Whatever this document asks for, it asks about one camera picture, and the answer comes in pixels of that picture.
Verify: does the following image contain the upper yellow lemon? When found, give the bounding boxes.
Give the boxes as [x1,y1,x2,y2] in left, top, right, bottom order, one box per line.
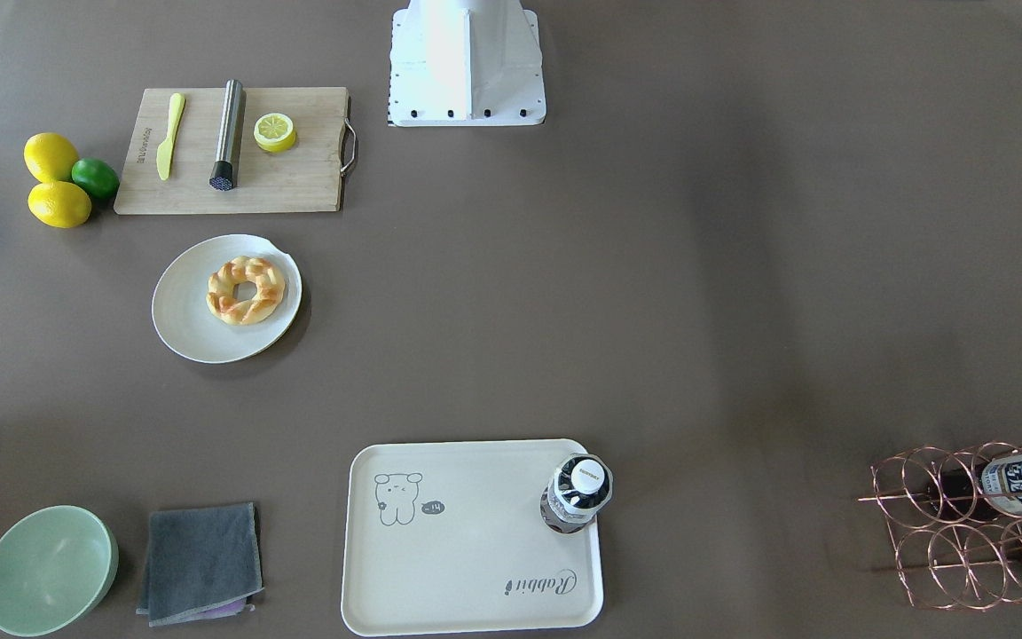
[24,132,80,183]

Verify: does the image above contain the dark drink bottle on tray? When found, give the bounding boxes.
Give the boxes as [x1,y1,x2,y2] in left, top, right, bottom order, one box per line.
[540,453,614,534]

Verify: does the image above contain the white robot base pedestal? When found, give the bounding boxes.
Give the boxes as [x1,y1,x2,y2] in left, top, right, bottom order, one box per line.
[387,1,547,127]

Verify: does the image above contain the half lemon slice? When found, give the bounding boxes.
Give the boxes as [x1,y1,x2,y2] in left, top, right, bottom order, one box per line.
[253,112,297,154]

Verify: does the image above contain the copper wire bottle rack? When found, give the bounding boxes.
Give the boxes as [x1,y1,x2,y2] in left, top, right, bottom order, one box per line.
[867,441,1022,611]

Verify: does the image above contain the steel muddler with black tip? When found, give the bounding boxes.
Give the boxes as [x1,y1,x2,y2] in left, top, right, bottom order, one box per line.
[210,78,245,193]

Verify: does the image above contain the grey folded cloth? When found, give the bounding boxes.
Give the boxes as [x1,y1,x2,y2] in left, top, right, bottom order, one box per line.
[137,502,264,627]

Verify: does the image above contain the green bowl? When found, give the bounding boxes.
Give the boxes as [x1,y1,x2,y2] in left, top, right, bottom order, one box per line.
[0,505,119,636]

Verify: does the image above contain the braided donut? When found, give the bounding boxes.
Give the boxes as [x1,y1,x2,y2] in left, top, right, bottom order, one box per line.
[204,256,287,325]

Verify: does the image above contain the cream rabbit tray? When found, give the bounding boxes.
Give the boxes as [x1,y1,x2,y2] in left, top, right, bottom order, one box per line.
[341,439,604,636]

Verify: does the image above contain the white round plate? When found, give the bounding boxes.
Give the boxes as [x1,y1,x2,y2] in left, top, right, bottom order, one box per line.
[153,234,301,364]

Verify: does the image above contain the yellow lemon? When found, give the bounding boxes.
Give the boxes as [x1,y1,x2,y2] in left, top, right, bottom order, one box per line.
[24,132,80,183]
[28,181,93,229]

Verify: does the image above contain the green lime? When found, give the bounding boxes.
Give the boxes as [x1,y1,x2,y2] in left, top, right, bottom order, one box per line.
[69,157,121,201]

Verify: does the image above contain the yellow plastic knife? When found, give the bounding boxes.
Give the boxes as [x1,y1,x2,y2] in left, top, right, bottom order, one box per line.
[155,92,186,181]

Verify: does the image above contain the lower yellow lemon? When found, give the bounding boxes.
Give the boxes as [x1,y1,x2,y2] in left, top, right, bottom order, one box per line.
[28,181,93,229]

